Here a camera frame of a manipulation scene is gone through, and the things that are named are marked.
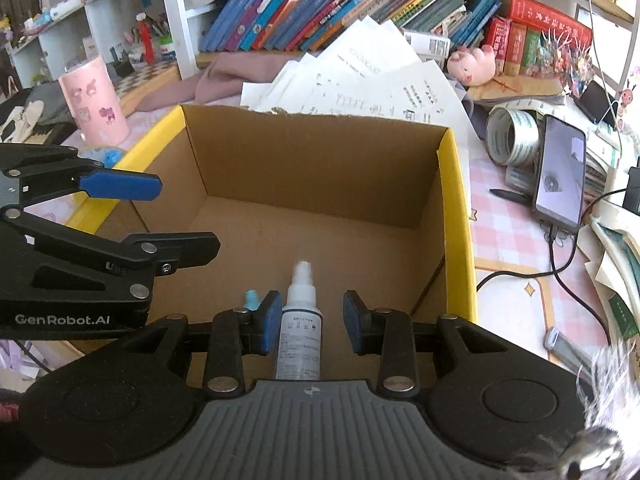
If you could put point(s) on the grey cloth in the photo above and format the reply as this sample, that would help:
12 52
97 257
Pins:
47 100

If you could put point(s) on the wooden chessboard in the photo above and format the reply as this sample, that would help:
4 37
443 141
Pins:
145 80

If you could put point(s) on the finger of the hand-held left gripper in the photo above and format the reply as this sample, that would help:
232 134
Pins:
185 250
120 185

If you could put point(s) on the grey utility knife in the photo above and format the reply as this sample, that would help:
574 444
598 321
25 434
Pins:
567 350

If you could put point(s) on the red pen with white topper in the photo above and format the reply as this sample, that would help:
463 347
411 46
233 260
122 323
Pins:
146 42

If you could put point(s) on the silver tape roll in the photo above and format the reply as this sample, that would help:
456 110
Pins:
520 132

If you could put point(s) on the pink pig plush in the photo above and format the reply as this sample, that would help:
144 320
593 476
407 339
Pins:
470 65

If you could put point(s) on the fan of printed paper sheets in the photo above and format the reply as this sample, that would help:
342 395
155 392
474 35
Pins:
380 75

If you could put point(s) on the black charger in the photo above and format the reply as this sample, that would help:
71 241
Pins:
634 190

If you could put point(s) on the small white barcode box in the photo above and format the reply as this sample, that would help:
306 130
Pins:
427 44

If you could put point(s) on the pile of open books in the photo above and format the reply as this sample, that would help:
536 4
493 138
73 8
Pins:
617 270

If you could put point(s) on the row of colourful books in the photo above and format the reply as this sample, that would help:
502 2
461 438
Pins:
320 10

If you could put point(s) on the white spray bottle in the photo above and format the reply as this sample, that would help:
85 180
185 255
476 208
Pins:
299 325

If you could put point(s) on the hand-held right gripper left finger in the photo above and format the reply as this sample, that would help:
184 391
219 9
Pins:
267 325

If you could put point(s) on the deer cartoon figure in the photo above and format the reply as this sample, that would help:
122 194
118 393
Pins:
631 97

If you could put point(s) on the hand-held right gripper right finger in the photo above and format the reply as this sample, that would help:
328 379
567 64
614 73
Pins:
354 325

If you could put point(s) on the white jar with green lid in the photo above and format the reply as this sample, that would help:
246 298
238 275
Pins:
167 50

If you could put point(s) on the white side shelf unit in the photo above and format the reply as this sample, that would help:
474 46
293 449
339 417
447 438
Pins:
105 5

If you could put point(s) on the small red book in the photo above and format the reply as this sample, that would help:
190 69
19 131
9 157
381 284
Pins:
497 40

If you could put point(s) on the black pen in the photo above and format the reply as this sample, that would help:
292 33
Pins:
510 196

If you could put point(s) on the white bookshelf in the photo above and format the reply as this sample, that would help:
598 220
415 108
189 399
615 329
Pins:
175 10

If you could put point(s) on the cardboard box with yellow rim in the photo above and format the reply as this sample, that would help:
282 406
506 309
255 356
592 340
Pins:
310 175

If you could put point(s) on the pink checked desktop cloth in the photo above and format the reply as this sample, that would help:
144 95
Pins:
505 240

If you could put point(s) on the black smartphone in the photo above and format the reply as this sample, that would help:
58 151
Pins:
560 170

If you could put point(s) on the pink cartoon cup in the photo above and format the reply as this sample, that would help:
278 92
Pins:
95 100

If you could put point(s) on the brown paper envelope stack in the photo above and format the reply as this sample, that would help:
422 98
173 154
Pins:
520 91

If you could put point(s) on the green book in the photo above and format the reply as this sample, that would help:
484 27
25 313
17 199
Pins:
532 50

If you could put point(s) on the white canvas bag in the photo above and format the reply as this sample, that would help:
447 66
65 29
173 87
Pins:
20 120

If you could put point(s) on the large red dictionary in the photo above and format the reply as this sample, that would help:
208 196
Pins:
545 17

